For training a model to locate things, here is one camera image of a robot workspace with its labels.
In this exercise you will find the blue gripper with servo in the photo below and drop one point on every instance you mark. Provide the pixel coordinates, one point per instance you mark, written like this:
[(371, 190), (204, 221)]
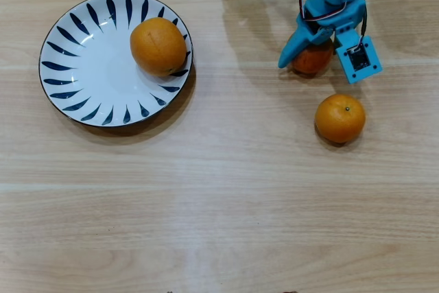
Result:
[(298, 41)]

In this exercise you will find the dark speckled orange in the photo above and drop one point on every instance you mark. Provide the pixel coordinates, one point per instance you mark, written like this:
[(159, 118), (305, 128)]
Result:
[(313, 59)]

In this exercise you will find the bright orange with stem dot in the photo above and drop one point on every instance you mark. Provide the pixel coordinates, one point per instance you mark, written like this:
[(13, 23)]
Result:
[(340, 121)]

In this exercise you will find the large orange with scratch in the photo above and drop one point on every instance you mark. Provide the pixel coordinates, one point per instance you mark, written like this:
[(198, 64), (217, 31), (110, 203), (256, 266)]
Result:
[(157, 47)]

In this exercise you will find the white plate with blue strokes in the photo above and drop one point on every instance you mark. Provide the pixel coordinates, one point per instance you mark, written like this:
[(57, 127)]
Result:
[(85, 66)]

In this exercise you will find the blue wrist camera module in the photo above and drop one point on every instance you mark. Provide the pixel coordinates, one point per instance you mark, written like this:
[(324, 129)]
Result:
[(358, 59)]

